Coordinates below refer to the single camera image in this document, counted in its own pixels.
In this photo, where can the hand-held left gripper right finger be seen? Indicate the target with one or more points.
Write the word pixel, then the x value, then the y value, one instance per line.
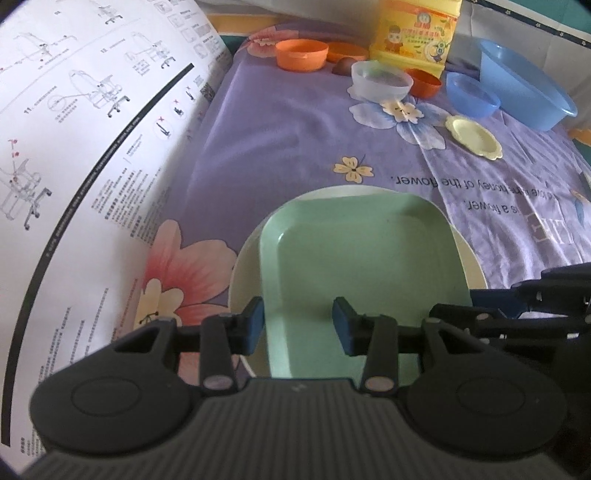
pixel 342 323

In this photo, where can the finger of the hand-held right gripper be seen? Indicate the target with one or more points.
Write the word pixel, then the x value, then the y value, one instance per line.
pixel 491 297
pixel 461 311

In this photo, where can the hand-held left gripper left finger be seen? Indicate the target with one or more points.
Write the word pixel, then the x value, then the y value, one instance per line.
pixel 256 321

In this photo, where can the cream round plate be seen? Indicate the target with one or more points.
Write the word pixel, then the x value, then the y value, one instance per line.
pixel 244 272

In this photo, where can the green square plate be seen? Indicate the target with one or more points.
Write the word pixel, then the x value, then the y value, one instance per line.
pixel 360 258

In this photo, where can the small blue bowl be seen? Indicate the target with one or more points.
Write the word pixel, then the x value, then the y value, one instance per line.
pixel 471 99

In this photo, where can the small dark orange bowl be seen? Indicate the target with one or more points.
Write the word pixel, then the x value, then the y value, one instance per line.
pixel 427 85

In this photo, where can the translucent white bowl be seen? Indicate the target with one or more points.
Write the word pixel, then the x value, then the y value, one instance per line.
pixel 378 90

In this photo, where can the yellow flower-shaped plate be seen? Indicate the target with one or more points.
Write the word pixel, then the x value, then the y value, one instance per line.
pixel 475 138

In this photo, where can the purple floral bedsheet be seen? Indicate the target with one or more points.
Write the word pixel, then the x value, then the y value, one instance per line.
pixel 277 152

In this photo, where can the large blue basin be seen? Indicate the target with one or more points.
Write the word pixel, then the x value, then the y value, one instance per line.
pixel 521 87

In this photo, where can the white instruction sheet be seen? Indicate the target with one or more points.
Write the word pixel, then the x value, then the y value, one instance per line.
pixel 92 184

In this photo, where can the small brown toy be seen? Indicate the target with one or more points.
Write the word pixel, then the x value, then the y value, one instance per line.
pixel 344 68

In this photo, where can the yellow detergent bottle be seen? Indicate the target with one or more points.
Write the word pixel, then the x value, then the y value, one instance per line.
pixel 406 41

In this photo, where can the orange plate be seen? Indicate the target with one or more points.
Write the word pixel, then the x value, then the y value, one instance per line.
pixel 346 51

